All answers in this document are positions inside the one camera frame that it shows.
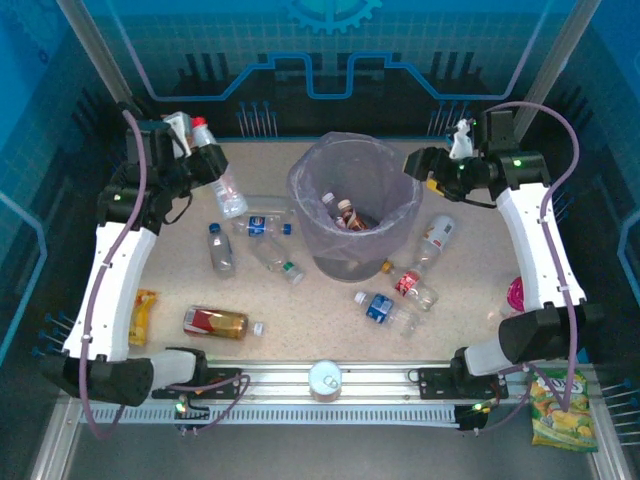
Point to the clear bottle green cap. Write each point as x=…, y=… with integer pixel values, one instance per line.
x=275, y=260

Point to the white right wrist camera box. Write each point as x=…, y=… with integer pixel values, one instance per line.
x=460, y=145

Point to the green yellow snack bag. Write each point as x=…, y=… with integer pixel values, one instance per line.
x=562, y=410

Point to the clear bottle red cap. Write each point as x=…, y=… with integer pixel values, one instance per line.
x=231, y=200

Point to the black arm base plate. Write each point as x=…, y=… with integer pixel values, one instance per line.
x=220, y=375
x=435, y=382

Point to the aluminium frame post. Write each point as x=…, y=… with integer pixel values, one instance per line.
x=560, y=60
x=95, y=45

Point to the translucent purple bin liner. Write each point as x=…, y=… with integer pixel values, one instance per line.
x=305, y=180

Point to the black connector box green light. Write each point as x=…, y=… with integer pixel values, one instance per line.
x=472, y=420
x=192, y=417

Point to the blue-label bottle white cap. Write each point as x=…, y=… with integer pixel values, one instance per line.
x=381, y=307

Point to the white orange label bottle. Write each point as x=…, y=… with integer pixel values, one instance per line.
x=436, y=235

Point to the grey round waste bin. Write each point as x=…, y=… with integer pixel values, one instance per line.
x=345, y=272

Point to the yellow snack packet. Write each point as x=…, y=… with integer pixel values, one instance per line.
x=141, y=317

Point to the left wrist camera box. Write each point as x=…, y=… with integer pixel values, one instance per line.
x=177, y=130

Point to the crumpled blue-label bottle blue cap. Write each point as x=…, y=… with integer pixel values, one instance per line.
x=257, y=225

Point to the brown drink bottle beige cap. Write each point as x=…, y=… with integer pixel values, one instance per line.
x=351, y=219

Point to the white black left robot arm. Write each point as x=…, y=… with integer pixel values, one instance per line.
x=115, y=290

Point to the metal tin can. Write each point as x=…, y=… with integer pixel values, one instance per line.
x=325, y=381

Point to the clear bottle blue cap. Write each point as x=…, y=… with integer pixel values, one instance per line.
x=221, y=252

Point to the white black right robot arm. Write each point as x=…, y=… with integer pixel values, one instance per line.
x=535, y=240

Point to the aluminium frame rail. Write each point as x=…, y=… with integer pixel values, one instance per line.
x=280, y=385

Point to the amber bottle red label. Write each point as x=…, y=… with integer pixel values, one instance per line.
x=215, y=322

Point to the red-label bottle gold cap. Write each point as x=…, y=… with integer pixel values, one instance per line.
x=410, y=285

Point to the clear cup pink lid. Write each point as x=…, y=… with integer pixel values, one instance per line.
x=516, y=295

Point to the small bottle white cap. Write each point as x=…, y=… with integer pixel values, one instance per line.
x=328, y=200

